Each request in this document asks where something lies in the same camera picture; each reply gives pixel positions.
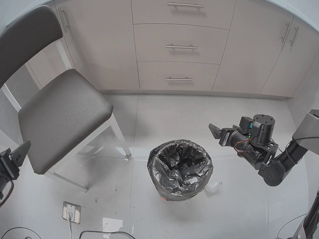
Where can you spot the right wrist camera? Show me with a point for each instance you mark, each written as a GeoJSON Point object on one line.
{"type": "Point", "coordinates": [244, 122]}

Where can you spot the black plastic bag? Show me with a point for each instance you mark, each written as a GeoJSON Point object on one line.
{"type": "Point", "coordinates": [179, 173]}

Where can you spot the grey padded white chair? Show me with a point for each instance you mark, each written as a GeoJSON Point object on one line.
{"type": "Point", "coordinates": [64, 108]}

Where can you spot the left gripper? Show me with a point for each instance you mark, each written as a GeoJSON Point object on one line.
{"type": "Point", "coordinates": [7, 165]}

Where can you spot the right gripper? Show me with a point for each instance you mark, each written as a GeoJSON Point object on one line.
{"type": "Point", "coordinates": [228, 137]}

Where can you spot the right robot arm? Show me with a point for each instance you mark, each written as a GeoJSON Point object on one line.
{"type": "Point", "coordinates": [264, 128]}

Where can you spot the beige cabinet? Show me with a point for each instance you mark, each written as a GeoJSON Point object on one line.
{"type": "Point", "coordinates": [174, 33]}

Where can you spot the crumpled clear wrapper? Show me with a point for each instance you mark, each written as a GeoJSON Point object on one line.
{"type": "Point", "coordinates": [213, 186]}

